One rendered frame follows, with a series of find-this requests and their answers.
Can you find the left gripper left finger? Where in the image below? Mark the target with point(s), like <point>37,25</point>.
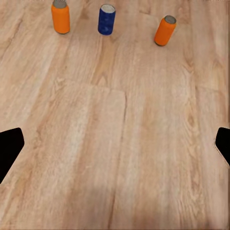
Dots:
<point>11,143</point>

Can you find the can of soda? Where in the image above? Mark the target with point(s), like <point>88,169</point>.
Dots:
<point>106,19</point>
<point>61,19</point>
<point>165,30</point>

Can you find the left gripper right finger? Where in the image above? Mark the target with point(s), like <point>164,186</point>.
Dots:
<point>223,142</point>

